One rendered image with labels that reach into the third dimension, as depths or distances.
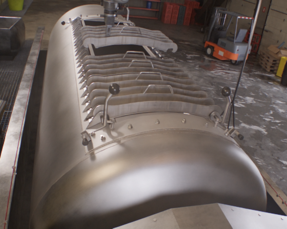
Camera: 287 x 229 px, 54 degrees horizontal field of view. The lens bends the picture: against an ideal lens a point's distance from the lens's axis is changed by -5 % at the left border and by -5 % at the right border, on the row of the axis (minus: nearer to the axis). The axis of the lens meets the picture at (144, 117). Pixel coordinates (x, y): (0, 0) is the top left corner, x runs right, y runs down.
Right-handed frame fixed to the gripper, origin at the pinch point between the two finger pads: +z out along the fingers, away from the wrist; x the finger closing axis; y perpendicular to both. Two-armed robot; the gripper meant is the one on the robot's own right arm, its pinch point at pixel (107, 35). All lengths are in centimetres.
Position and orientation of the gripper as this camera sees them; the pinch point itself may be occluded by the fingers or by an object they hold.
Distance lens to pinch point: 196.0
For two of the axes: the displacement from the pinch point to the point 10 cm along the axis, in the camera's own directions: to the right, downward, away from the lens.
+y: -9.6, 0.1, -2.8
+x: 2.5, 5.0, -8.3
